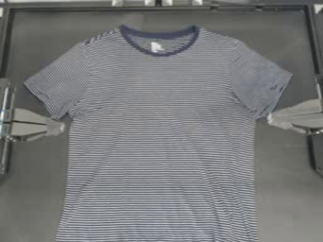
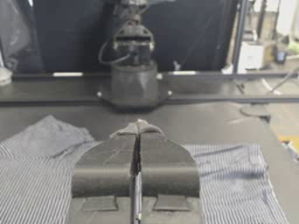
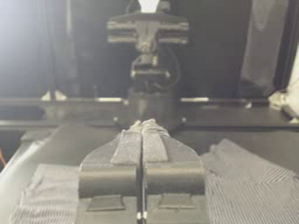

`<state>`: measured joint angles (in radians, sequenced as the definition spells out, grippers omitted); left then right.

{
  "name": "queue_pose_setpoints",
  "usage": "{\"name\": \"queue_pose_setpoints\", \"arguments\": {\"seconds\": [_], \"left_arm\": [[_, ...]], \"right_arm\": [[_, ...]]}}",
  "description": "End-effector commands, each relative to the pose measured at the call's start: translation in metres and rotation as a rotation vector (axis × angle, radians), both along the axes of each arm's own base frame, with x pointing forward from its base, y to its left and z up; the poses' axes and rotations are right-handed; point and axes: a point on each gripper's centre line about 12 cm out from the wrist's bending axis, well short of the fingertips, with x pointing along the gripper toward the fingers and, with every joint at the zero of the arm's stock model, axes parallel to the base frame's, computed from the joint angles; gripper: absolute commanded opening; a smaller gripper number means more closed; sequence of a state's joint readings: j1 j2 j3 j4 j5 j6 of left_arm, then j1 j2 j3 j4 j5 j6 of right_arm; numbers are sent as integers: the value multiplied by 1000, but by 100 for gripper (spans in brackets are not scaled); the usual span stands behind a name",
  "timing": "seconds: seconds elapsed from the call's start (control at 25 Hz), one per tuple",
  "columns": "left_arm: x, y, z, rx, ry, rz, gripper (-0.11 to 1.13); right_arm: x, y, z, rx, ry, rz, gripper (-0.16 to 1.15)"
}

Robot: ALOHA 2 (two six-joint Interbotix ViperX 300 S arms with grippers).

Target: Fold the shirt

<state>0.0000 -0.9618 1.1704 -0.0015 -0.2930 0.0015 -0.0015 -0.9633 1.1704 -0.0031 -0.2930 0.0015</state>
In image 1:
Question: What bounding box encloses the navy white striped t-shirt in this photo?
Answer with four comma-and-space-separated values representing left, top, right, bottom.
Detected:
23, 24, 294, 242

